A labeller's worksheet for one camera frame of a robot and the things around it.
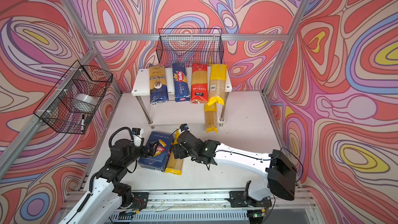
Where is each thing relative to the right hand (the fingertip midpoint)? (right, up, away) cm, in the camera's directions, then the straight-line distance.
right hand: (181, 150), depth 77 cm
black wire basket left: (-53, +23, -3) cm, 58 cm away
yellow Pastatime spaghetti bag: (+16, +17, +19) cm, 30 cm away
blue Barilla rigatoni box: (-12, -6, +3) cm, 14 cm away
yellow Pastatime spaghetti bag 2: (-5, -10, +5) cm, 12 cm away
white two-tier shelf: (-3, +18, +23) cm, 30 cm away
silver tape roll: (-44, +24, -7) cm, 50 cm away
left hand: (-16, +5, +4) cm, 17 cm away
